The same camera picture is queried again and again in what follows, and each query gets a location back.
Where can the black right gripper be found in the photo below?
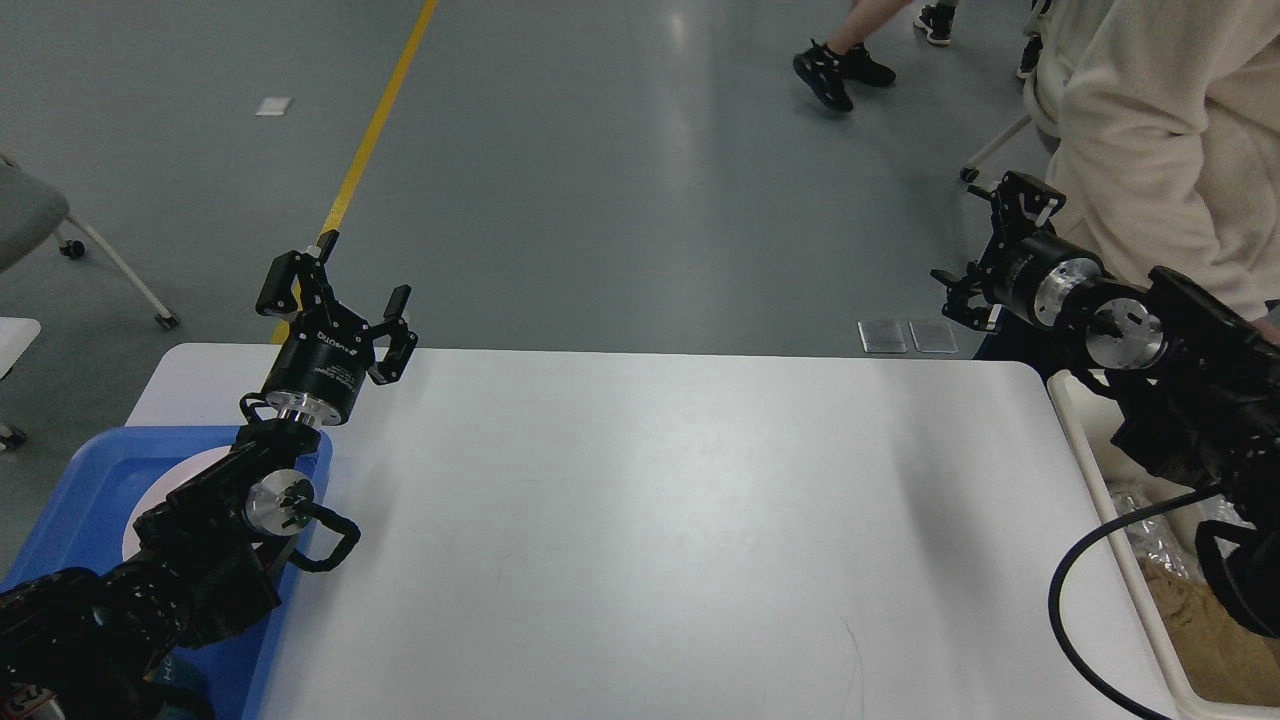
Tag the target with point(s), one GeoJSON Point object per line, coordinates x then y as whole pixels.
{"type": "Point", "coordinates": [1026, 270]}

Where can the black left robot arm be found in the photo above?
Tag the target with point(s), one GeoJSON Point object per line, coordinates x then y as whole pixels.
{"type": "Point", "coordinates": [211, 552]}

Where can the beige plastic bin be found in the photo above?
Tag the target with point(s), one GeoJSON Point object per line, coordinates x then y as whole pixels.
{"type": "Point", "coordinates": [1080, 411]}

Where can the white side table corner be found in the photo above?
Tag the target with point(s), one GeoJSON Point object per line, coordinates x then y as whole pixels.
{"type": "Point", "coordinates": [17, 334]}

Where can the blue plastic tray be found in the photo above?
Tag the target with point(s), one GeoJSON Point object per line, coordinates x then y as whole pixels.
{"type": "Point", "coordinates": [84, 524]}

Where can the clear floor plates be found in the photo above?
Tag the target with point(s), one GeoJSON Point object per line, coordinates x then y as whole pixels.
{"type": "Point", "coordinates": [885, 336]}

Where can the grey chair with casters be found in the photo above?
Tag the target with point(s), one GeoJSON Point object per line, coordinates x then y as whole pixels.
{"type": "Point", "coordinates": [33, 212]}

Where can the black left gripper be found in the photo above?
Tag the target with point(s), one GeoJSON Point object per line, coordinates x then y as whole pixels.
{"type": "Point", "coordinates": [323, 363]}

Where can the brown paper bag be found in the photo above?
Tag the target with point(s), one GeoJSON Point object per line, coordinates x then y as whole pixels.
{"type": "Point", "coordinates": [1224, 662]}

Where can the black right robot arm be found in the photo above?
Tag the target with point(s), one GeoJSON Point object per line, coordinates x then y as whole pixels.
{"type": "Point", "coordinates": [1195, 383]}

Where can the pink plate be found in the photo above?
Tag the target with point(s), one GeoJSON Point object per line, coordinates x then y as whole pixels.
{"type": "Point", "coordinates": [168, 481]}

